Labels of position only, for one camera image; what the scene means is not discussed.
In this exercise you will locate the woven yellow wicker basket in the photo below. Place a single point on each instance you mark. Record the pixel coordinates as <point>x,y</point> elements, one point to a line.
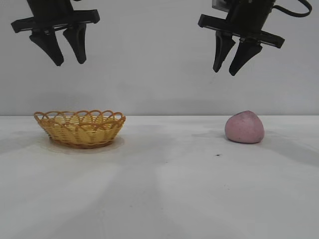
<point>79,130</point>

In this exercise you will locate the pink peach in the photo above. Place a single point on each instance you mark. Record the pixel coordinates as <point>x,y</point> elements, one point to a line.
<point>244,128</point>

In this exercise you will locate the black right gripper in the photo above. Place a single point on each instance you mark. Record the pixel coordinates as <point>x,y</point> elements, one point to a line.
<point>245,18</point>

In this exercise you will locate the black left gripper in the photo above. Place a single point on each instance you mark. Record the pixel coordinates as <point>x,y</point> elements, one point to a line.
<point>52,12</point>

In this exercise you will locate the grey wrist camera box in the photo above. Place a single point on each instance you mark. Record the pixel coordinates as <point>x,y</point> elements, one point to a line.
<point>219,5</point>

